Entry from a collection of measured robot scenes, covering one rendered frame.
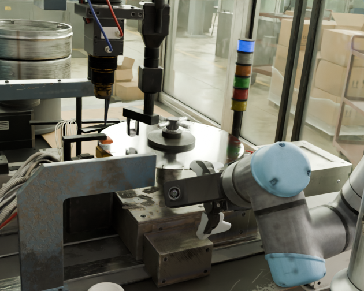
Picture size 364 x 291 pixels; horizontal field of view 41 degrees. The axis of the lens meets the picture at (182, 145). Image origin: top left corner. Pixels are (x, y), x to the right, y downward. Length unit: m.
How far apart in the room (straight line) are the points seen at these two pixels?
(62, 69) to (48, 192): 0.87
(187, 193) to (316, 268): 0.26
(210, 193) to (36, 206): 0.29
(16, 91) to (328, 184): 0.77
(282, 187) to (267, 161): 0.04
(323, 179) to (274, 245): 0.56
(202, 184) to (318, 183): 0.45
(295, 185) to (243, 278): 0.40
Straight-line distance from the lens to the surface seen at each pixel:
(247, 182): 0.69
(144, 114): 1.02
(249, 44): 1.30
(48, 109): 1.70
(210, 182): 0.81
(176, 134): 1.08
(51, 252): 0.90
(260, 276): 1.03
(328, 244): 0.71
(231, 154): 1.06
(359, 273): 0.58
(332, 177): 1.23
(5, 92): 1.18
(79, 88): 1.21
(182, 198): 0.82
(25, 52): 1.60
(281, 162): 0.66
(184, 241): 0.97
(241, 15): 1.64
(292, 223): 0.67
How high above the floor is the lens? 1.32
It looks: 20 degrees down
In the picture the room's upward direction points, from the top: 5 degrees clockwise
